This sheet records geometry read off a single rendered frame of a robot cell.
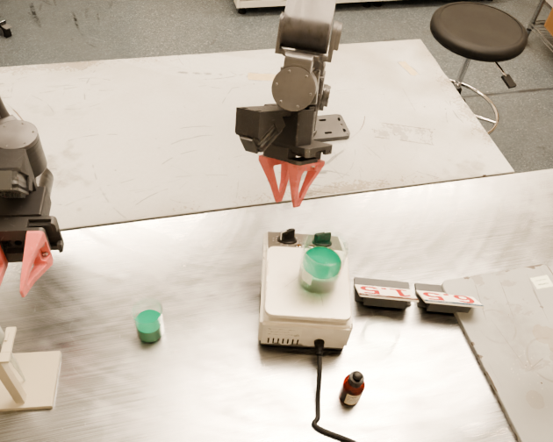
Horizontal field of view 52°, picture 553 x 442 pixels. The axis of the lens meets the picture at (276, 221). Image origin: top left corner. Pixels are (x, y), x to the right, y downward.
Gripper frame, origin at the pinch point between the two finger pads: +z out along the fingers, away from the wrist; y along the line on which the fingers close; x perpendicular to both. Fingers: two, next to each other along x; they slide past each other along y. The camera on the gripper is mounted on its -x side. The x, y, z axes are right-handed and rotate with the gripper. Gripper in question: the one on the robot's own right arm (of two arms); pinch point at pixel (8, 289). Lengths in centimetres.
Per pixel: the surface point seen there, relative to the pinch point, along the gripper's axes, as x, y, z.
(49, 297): 13.9, 1.2, -7.4
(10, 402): 12.8, -1.4, 9.1
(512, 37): 39, 134, -121
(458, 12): 40, 119, -137
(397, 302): 11, 54, -2
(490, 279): 12, 71, -6
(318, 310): 4.3, 39.5, 2.5
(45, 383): 12.8, 2.7, 6.8
